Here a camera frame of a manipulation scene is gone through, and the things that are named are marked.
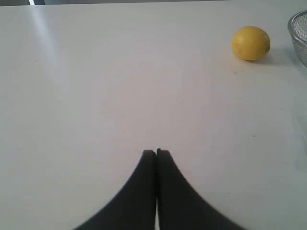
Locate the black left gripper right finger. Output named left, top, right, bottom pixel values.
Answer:
left=156, top=149, right=242, bottom=230

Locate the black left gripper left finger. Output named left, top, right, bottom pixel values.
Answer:
left=77, top=150, right=156, bottom=230

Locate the yellow lemon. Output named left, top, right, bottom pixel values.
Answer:
left=231, top=26, right=271, bottom=61

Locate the oval metal mesh basket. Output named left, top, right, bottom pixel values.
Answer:
left=287, top=10, right=307, bottom=67

